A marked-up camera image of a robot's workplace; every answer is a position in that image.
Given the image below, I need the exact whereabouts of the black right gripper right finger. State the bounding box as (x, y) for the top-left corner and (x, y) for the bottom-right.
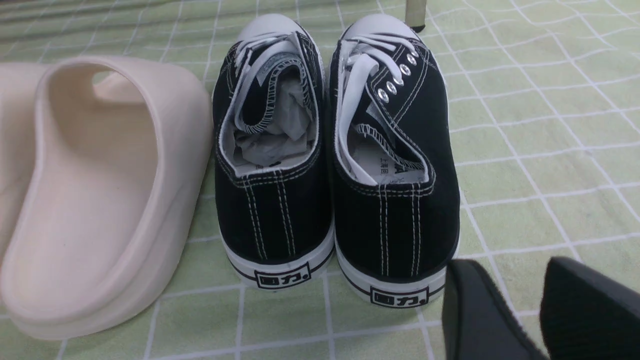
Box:
(539, 256), (640, 360)

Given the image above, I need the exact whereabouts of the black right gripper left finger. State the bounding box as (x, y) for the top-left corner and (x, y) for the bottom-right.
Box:
(442, 259), (547, 360)

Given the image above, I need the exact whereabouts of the right black canvas sneaker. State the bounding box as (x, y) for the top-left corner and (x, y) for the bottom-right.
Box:
(326, 13), (461, 309)

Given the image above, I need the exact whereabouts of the black canvas sneaker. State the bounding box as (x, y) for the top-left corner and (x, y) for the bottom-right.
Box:
(212, 13), (335, 292)
(326, 13), (461, 309)

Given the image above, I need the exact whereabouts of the green checked cloth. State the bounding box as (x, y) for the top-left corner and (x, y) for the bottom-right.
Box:
(0, 0), (640, 360)

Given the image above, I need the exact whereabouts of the left black canvas sneaker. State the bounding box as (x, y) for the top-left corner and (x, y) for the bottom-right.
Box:
(212, 13), (335, 292)

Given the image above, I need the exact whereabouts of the right cream foam slide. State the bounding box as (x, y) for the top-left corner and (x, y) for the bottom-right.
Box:
(1, 55), (213, 341)

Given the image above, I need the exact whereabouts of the cream foam slide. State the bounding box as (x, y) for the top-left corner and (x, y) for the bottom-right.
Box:
(0, 62), (49, 259)
(1, 55), (213, 341)

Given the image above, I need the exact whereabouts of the left cream foam slide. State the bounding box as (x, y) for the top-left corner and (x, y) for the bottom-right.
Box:
(0, 62), (49, 259)

